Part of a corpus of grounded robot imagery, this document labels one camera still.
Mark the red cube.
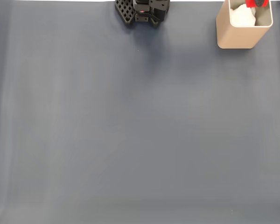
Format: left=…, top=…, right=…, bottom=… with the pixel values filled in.
left=245, top=0, right=270, bottom=8

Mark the beige rectangular box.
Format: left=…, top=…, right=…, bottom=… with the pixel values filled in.
left=216, top=0, right=274, bottom=49

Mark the white crumpled tissue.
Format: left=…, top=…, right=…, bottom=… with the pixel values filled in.
left=230, top=3, right=257, bottom=27

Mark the blue-grey table mat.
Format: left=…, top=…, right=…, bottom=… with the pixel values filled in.
left=0, top=1, right=280, bottom=224

